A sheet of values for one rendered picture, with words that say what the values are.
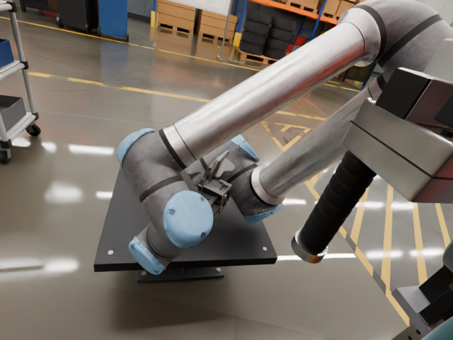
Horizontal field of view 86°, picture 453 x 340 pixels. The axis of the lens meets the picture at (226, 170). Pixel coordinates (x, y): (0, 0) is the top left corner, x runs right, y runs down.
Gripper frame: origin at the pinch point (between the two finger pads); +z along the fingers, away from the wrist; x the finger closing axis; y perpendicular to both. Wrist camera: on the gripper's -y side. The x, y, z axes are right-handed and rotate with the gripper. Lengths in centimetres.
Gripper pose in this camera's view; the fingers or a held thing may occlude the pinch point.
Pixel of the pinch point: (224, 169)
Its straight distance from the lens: 76.6
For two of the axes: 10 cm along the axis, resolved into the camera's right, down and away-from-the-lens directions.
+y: 8.6, 3.9, -3.4
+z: 5.0, -4.9, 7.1
